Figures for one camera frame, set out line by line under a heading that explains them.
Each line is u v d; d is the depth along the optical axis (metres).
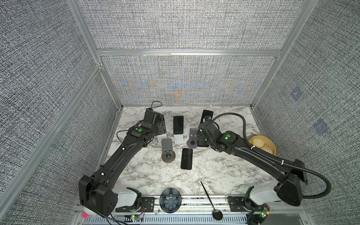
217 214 0.70
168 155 0.90
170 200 0.74
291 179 0.40
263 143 0.92
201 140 0.70
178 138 0.98
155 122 0.60
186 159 0.90
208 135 0.59
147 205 0.73
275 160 0.44
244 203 0.65
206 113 0.92
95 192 0.38
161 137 1.00
